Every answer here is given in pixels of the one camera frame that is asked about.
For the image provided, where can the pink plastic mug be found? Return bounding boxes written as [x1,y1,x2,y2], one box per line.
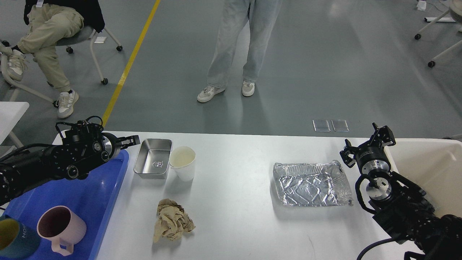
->
[36,205,87,256]

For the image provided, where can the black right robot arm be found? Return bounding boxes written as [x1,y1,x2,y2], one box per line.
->
[340,123,462,260]

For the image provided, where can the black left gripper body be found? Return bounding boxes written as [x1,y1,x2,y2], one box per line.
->
[100,132,122,160]

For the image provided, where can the white paper cup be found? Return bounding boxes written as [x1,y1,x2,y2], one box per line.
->
[169,146,196,182]

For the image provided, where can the white side table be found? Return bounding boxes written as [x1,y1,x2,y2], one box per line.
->
[0,101,29,147]

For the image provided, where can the clear floor plate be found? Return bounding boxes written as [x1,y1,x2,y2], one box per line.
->
[331,120,349,132]
[312,120,331,132]

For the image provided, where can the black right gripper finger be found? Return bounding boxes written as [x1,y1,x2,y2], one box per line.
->
[370,123,396,148]
[339,139,359,168]

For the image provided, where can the white plastic bin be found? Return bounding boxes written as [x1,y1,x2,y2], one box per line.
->
[385,138,462,217]

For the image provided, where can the clear floor plate right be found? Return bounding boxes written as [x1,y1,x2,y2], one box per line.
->
[331,120,349,132]

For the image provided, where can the clear floor plate left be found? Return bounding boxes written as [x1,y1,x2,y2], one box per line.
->
[312,120,331,132]

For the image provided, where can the aluminium foil tray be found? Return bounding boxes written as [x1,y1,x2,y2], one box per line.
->
[273,160,353,207]

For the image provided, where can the stainless steel rectangular tin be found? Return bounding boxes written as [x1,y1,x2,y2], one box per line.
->
[134,139,172,179]

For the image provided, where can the teal mug yellow inside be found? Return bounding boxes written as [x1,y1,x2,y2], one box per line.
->
[0,216,41,260]

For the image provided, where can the grey wheeled chair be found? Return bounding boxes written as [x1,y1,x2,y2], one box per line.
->
[1,26,108,108]

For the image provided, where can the blue plastic tray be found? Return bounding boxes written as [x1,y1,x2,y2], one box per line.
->
[5,150,129,260]

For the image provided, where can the seated person khaki trousers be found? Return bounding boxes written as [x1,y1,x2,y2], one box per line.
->
[1,0,105,118]

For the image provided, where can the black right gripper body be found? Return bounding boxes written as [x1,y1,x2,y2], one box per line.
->
[354,146,391,173]

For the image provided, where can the crumpled brown paper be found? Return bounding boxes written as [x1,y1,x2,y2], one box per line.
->
[152,199,195,243]

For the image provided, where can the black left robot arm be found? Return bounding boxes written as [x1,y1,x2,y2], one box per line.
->
[0,117,140,205]

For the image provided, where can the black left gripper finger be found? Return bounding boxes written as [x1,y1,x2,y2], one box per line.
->
[117,135,140,149]

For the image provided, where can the white chair base right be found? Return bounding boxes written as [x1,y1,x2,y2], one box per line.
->
[414,0,462,69]

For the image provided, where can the standing person in jeans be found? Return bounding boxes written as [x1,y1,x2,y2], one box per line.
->
[197,0,283,103]

